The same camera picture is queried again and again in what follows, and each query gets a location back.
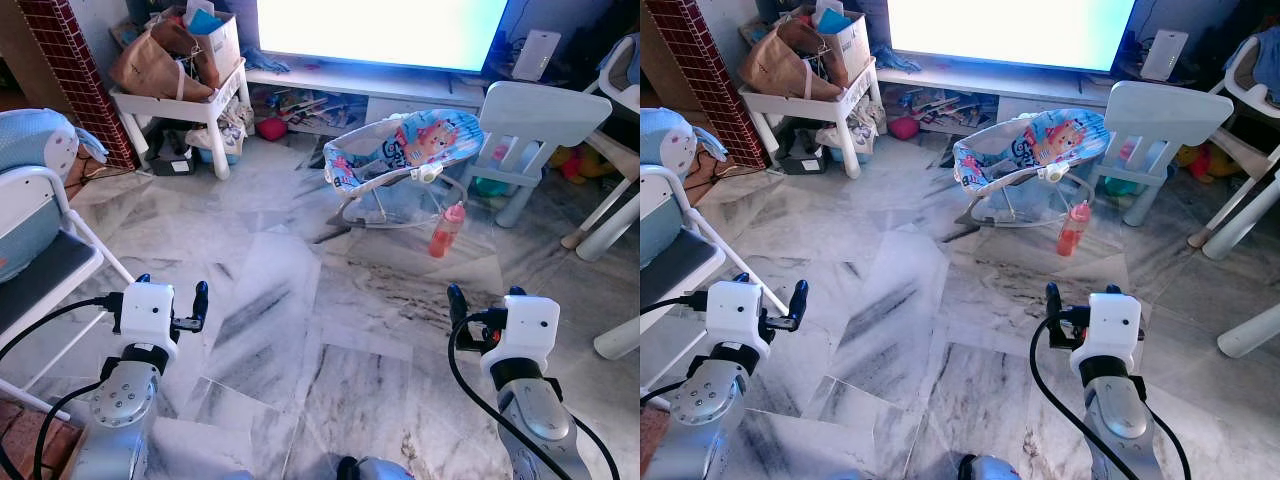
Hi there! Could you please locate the red drinking bottle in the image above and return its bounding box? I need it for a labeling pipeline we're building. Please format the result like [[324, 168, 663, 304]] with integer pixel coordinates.
[[1056, 199, 1094, 259], [429, 201, 468, 260]]

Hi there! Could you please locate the high chair with blue cushion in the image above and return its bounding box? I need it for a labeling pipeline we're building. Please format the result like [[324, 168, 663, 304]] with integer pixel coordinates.
[[0, 107, 138, 406], [640, 107, 793, 406]]

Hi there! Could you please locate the small black box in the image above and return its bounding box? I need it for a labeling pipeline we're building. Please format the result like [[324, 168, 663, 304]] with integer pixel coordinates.
[[779, 130, 827, 177], [149, 130, 197, 177]]

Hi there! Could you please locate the white baby high chair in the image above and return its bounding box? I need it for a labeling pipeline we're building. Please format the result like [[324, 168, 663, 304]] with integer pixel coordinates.
[[1187, 28, 1280, 360], [560, 33, 641, 361]]

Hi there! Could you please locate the colourful baby bouncer seat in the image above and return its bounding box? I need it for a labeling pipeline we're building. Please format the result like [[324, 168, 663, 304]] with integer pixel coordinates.
[[321, 107, 488, 228], [951, 107, 1112, 228]]

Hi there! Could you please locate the white plastic child chair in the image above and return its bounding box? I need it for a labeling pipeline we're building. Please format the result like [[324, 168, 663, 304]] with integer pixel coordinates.
[[1094, 79, 1237, 228], [469, 81, 614, 230]]

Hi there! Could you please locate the white plastic side table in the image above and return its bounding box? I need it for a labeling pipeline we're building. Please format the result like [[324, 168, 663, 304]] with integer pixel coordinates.
[[109, 58, 251, 182], [739, 57, 882, 180]]

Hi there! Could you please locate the brown paper bag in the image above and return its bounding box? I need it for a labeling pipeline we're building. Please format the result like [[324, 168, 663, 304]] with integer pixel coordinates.
[[109, 21, 218, 102], [739, 21, 848, 102]]

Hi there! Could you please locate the white television console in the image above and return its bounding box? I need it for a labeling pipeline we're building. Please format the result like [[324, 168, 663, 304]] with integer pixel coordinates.
[[244, 62, 603, 133], [874, 62, 1233, 129]]

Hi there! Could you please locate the white router box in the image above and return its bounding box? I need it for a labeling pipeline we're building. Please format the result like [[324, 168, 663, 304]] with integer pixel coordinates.
[[511, 29, 564, 84], [1139, 29, 1190, 84]]

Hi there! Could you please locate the white cardboard box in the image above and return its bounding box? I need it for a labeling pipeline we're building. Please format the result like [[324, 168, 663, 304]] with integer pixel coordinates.
[[184, 4, 243, 87], [814, 4, 873, 87]]

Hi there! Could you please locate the large bright television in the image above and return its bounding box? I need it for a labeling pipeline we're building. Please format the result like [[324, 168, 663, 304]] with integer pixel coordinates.
[[884, 0, 1142, 74], [254, 0, 513, 77]]

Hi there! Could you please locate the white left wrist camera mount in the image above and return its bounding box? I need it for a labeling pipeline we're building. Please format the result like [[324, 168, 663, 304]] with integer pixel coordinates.
[[705, 281, 770, 347], [117, 281, 180, 347]]

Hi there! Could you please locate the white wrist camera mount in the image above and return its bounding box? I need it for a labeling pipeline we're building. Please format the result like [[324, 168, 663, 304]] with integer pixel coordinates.
[[117, 281, 180, 347], [705, 281, 770, 347], [1084, 292, 1145, 377], [484, 296, 562, 377]]

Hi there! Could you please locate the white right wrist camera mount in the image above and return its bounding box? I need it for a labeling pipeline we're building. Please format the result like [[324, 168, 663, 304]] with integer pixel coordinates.
[[1084, 292, 1145, 377], [484, 296, 562, 377]]

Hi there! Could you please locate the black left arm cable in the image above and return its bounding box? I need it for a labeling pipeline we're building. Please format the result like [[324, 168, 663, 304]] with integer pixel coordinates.
[[640, 292, 710, 407], [0, 294, 123, 480]]

